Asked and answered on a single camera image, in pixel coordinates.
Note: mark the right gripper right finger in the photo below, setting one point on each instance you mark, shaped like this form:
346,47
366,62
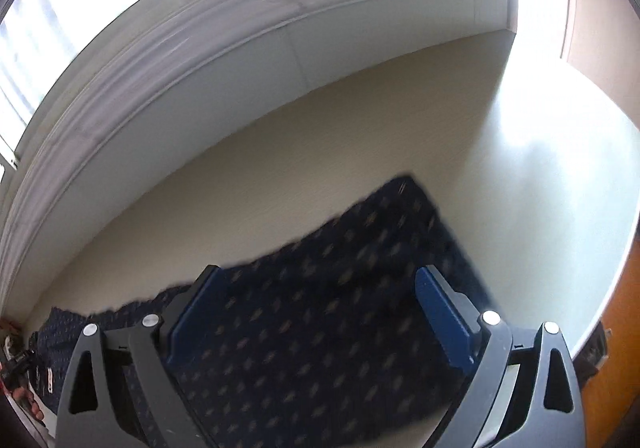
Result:
452,317

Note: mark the navy patterned pants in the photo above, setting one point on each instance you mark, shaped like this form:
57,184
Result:
323,342

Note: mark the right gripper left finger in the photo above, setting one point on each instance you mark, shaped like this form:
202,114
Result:
190,316

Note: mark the person's left hand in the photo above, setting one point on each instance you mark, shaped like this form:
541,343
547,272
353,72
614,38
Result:
23,396

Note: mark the white sliding window frame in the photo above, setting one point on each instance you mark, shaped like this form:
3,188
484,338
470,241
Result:
150,47

